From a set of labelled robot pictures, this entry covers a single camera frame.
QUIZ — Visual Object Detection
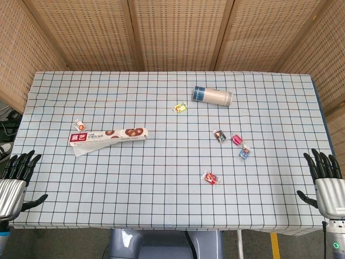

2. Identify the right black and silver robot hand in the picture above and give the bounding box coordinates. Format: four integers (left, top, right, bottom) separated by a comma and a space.
296, 148, 345, 220

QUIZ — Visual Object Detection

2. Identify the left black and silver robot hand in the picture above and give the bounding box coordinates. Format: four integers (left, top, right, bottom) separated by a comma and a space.
0, 150, 49, 222

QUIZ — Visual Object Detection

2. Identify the long red and white box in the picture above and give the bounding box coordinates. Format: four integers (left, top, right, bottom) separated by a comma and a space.
68, 127, 149, 156

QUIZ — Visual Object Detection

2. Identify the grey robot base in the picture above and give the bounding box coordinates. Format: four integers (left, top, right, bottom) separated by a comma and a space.
107, 228, 224, 259

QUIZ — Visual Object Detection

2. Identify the white and black shoe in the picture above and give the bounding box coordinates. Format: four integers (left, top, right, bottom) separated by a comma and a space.
0, 142, 13, 163

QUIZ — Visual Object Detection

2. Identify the yellow floor tape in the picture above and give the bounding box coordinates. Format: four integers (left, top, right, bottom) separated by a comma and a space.
270, 233, 281, 259

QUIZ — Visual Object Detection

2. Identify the blue wrapped candy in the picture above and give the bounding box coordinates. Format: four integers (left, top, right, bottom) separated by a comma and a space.
238, 145, 253, 160

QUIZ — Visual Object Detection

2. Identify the white and orange wrapped candy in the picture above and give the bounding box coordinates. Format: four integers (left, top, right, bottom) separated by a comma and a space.
73, 118, 87, 132

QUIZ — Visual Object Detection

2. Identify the white table leg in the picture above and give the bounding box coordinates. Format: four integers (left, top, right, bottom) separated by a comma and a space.
236, 230, 245, 259

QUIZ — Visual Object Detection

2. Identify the pink wrapped candy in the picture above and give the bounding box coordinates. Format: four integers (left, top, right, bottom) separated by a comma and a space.
231, 133, 245, 146

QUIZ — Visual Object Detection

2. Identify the red wrapped candy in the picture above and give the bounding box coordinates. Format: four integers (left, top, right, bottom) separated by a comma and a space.
202, 171, 222, 186

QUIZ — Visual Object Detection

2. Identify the dark wrapped candy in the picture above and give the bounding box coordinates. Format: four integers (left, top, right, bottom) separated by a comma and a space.
213, 129, 227, 144

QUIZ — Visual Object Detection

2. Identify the woven bamboo screen panel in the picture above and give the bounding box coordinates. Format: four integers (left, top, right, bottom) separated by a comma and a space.
126, 0, 234, 72
277, 0, 345, 160
215, 0, 328, 73
23, 0, 142, 72
0, 0, 67, 114

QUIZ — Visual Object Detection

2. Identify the blue grid tablecloth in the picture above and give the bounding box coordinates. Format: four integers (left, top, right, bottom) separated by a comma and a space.
8, 70, 336, 235

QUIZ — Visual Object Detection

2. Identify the beige and blue cylinder can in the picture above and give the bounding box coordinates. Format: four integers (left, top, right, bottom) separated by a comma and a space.
191, 85, 234, 107

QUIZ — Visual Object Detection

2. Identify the yellow wrapped candy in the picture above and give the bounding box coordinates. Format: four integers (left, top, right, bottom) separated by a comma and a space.
172, 101, 188, 114

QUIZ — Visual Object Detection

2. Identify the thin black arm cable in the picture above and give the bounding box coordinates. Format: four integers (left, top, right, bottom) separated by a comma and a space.
321, 220, 328, 259

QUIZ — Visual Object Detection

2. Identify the black floor cable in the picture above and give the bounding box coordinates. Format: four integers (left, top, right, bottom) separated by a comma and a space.
0, 105, 23, 141

